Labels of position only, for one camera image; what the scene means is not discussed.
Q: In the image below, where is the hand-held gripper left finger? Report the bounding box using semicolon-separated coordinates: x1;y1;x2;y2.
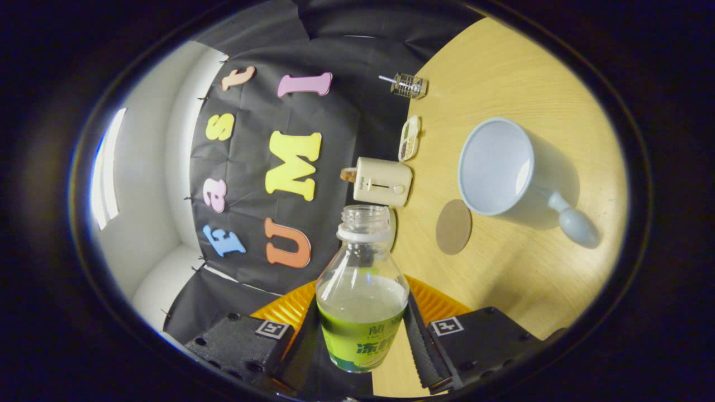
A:
184;279;325;391

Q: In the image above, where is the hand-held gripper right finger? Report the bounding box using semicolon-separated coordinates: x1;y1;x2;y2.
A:
403;276;568;394

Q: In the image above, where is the round brown coaster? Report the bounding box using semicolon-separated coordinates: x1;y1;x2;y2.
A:
435;199;473;256

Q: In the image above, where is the clear juice bottle green label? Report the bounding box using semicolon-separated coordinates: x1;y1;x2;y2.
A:
316;204;410;374

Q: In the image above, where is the light blue cup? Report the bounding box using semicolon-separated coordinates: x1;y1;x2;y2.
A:
458;117;601;250

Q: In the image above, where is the wooden table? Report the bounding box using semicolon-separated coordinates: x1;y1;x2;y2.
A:
371;17;629;398

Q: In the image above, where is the cream toaster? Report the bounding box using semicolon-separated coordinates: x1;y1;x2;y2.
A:
352;157;413;207

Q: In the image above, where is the ceiling light panel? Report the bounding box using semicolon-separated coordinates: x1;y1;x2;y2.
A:
91;108;127;231

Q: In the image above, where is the white divided snack tray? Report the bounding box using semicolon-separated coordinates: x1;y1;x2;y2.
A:
398;115;421;162

